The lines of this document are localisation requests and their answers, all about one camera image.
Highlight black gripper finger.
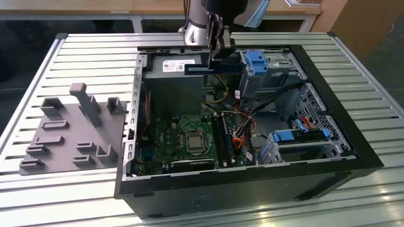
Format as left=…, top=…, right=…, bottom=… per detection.
left=221, top=26, right=238, bottom=60
left=207, top=13, right=225, bottom=69

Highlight blue drive latch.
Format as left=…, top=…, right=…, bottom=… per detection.
left=246, top=51, right=270, bottom=75

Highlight metal drive cage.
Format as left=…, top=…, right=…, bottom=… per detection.
left=238, top=51, right=310, bottom=100

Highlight grey power supply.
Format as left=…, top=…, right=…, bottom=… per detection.
left=142, top=53, right=211, bottom=114

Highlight green motherboard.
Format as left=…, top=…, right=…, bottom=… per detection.
left=139, top=113, right=254, bottom=176

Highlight silver CPU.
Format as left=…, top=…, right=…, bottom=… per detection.
left=185, top=134, right=209, bottom=154

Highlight blue disk carrier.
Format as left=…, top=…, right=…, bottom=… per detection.
left=271, top=129, right=333, bottom=144

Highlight wooden cabinet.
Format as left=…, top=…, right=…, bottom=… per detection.
left=311, top=0, right=404, bottom=61

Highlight metal disk bay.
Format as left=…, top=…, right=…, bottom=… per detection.
left=267, top=138, right=347, bottom=165

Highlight black PC case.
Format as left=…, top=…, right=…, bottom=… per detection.
left=114, top=44, right=386, bottom=219

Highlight grey parts rack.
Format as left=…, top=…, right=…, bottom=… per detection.
left=19, top=82, right=131, bottom=176

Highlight yellow wire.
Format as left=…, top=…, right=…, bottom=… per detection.
left=203, top=75, right=230, bottom=105

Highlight red wire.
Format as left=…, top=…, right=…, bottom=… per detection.
left=142, top=92, right=153, bottom=140

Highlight orange wire bundle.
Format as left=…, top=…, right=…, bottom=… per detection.
left=233, top=113, right=259, bottom=152

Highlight orange data wire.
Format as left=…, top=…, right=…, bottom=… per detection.
left=297, top=117, right=321, bottom=132

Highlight wooden desk white frame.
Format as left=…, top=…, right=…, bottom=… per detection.
left=0, top=0, right=323, bottom=33

